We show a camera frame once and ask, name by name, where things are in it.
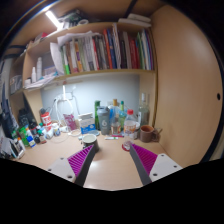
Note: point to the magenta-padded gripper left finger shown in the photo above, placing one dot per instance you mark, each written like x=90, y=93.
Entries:
x=79, y=161

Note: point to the flat round red coaster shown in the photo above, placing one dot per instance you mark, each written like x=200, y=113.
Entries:
x=124, y=149

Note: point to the red and white canister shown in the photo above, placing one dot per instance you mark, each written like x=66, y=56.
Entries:
x=45, y=119

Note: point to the tall clear glass bottle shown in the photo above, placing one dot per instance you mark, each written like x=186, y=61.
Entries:
x=144, y=112

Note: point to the brown jar with white lid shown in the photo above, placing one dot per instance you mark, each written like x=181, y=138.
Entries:
x=138, y=130

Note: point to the white ceiling tube light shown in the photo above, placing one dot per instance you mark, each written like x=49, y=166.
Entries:
x=53, y=19

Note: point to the green container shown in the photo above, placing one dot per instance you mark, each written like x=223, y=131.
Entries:
x=23, y=134

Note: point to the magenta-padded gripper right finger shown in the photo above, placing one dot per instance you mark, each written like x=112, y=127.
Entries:
x=146, y=160

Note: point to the black mug with white inside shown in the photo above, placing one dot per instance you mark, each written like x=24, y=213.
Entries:
x=89, y=139

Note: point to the clear bottle with red cap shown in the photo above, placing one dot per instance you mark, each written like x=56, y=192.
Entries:
x=129, y=128

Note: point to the magenta pouch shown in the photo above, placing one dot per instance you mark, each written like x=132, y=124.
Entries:
x=70, y=121

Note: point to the white marker pen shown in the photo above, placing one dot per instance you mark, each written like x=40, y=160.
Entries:
x=111, y=137

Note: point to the white and blue carton box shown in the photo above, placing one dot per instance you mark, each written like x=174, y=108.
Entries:
x=87, y=124

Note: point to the clear bottle with green cap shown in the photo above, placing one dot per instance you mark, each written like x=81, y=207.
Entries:
x=122, y=114

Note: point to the white bottle with blue label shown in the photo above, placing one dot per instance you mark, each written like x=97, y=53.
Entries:
x=31, y=140

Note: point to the hanging dark clothes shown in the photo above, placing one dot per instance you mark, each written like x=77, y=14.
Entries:
x=6, y=115

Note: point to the grey shaker bottle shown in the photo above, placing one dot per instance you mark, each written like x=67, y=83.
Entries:
x=103, y=120

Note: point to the brown mug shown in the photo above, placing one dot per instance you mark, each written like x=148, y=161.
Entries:
x=146, y=134

